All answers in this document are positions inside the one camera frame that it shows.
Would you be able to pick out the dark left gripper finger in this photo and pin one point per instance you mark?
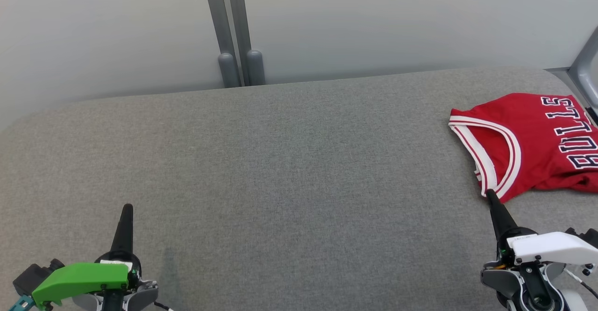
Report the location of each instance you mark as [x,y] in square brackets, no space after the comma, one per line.
[125,231]

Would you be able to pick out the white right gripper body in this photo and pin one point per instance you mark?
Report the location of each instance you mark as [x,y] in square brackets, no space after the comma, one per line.
[556,248]

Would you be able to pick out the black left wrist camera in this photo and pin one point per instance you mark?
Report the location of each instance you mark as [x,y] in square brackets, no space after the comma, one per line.
[30,278]

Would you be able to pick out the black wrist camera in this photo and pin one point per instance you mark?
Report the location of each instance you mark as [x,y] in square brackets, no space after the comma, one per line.
[586,236]
[30,278]

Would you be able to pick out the grey partition upright strip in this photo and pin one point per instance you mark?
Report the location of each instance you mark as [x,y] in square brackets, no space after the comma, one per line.
[238,12]

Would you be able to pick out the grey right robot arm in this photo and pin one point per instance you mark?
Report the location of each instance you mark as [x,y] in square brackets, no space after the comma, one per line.
[532,287]

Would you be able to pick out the grey cylindrical post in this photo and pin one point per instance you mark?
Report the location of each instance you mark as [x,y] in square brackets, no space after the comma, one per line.
[255,68]
[228,73]

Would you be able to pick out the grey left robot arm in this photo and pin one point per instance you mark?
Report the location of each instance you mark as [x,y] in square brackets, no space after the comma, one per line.
[140,299]

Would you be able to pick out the grey metal frame tube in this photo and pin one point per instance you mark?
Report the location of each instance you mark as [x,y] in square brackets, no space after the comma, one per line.
[586,68]

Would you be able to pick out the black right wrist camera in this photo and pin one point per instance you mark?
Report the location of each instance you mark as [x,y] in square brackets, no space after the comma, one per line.
[586,236]

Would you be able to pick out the red Bulls basketball jersey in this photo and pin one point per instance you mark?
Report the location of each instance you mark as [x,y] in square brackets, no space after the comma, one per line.
[532,133]

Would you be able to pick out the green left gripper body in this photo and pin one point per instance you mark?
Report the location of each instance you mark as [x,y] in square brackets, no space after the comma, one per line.
[79,278]

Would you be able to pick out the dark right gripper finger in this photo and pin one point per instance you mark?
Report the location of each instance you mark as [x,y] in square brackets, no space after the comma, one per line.
[501,217]

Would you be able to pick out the grey metal posts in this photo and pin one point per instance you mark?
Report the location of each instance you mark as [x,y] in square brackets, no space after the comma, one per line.
[217,12]

